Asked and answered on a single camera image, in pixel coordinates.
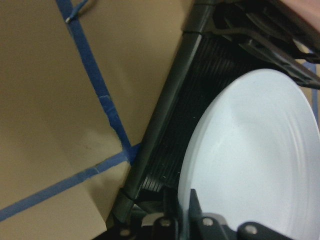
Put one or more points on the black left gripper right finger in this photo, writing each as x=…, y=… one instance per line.
x=253, y=231

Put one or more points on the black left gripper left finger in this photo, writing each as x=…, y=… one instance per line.
x=204, y=225

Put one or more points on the blue plate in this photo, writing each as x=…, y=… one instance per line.
x=255, y=156

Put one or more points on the pink plate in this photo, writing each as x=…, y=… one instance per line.
x=305, y=15

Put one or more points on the black dish rack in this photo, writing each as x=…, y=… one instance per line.
x=221, y=40

